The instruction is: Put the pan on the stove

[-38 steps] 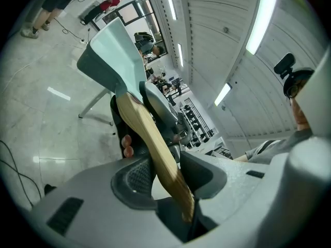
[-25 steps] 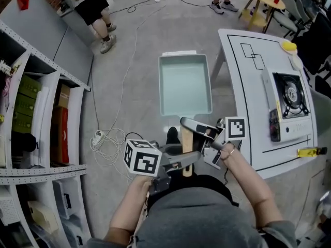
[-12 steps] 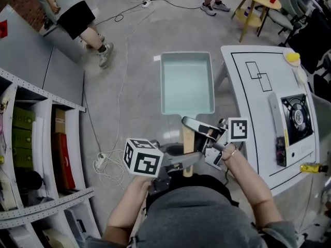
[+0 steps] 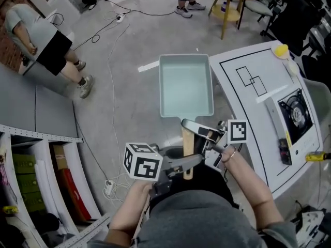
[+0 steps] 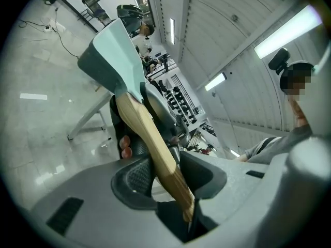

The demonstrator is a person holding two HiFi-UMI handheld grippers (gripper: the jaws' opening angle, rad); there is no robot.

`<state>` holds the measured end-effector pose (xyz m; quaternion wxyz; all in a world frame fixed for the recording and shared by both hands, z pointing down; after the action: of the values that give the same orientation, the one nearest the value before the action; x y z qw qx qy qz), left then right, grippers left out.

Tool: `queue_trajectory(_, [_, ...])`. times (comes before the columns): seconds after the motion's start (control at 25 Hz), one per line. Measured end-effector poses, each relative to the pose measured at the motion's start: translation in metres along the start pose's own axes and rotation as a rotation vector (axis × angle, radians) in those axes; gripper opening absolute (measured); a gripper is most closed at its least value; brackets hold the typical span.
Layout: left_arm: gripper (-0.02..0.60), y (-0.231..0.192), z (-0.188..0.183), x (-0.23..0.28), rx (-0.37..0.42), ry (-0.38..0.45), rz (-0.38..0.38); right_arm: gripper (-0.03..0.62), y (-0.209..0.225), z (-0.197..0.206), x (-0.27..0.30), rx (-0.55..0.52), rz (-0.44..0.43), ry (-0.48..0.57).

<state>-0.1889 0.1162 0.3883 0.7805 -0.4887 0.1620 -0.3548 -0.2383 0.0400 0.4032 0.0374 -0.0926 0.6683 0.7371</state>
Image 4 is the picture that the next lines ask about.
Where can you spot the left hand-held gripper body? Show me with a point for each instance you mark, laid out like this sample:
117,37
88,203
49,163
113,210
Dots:
143,164

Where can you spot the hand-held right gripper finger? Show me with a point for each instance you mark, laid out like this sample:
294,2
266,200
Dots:
191,125

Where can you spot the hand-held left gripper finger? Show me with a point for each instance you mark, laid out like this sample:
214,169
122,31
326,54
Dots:
186,161

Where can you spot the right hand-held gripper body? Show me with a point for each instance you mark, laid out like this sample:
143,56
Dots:
236,132

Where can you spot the white induction cooker black top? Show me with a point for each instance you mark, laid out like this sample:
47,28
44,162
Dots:
294,112

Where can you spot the person's right forearm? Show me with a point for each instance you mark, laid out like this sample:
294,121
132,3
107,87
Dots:
248,185

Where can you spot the person's left forearm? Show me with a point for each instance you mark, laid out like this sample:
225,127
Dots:
129,208

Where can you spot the person's black trousers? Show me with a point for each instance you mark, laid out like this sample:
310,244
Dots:
207,182

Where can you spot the white power strip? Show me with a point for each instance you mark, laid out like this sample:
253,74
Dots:
108,187
120,17

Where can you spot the person's grey shirt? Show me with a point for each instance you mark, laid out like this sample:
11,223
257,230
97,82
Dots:
194,221

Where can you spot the red box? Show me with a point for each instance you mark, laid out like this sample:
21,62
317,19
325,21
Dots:
73,195

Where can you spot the brown cardboard box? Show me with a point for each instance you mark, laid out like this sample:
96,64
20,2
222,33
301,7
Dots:
60,156

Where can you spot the yellow bottle black cap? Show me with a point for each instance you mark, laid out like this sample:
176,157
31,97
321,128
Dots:
316,156

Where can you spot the small white round dish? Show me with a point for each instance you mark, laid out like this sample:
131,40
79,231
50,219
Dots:
291,68

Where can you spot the yellow food on plate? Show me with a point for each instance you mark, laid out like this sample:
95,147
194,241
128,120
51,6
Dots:
283,55

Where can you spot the grey shell chair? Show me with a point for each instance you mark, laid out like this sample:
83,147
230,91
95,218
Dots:
320,99

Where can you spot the yellow corn cob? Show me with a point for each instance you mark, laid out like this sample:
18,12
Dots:
281,49

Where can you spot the white metal shelf rack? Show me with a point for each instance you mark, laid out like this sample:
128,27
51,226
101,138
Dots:
51,138

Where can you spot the black office chair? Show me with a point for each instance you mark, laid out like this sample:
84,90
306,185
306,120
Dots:
297,17
316,66

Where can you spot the stack of green boxes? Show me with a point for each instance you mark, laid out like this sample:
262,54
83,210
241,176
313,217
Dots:
28,182

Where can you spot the grey cabinet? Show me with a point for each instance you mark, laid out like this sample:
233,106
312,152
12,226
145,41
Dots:
31,107

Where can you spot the grey padded chair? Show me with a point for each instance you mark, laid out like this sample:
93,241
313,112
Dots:
261,6

